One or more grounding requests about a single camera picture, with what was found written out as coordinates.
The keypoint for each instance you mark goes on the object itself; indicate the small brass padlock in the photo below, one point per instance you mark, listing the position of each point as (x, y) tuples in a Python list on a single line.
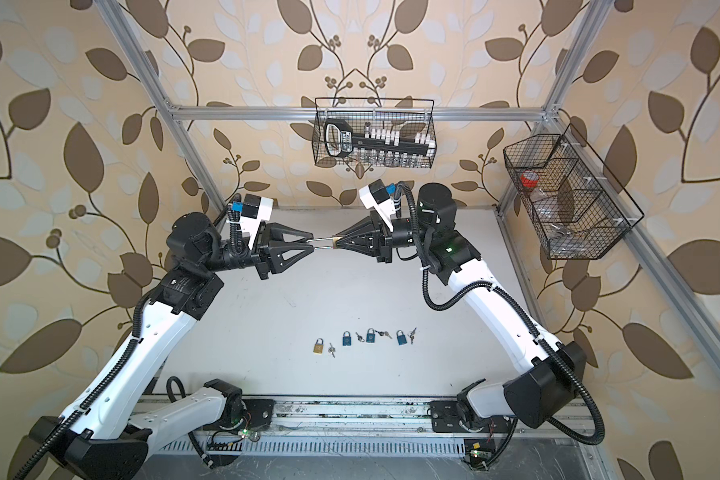
[(320, 347)]

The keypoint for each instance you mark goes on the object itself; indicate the black socket tool set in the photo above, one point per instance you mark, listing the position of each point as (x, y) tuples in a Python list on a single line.
[(341, 141)]

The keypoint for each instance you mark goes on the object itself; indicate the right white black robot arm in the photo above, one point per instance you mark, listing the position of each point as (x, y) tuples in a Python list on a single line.
[(548, 387)]

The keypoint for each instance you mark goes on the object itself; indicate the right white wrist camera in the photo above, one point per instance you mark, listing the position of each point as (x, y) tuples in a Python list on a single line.
[(380, 197)]

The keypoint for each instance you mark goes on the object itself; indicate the black wire basket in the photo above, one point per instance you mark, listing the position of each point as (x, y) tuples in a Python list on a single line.
[(580, 209), (409, 115)]

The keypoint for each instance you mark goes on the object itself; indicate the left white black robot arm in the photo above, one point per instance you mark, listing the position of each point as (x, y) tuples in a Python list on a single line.
[(98, 436)]

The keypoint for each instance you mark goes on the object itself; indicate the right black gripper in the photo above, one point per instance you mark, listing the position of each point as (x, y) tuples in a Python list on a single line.
[(380, 243)]

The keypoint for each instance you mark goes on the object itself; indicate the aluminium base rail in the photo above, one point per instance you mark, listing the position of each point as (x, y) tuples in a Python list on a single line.
[(364, 426)]

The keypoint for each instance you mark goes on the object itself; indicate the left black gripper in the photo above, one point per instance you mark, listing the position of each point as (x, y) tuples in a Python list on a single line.
[(268, 245)]

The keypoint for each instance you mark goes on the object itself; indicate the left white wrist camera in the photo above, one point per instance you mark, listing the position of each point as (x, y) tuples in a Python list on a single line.
[(247, 215)]

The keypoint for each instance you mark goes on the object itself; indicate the back black wire basket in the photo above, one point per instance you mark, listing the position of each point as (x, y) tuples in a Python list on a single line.
[(409, 115)]

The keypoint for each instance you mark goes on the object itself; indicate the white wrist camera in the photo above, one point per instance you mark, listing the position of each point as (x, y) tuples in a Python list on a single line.
[(247, 215), (380, 197)]

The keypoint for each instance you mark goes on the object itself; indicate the right black wire basket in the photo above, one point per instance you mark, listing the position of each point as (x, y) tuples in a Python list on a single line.
[(580, 209)]

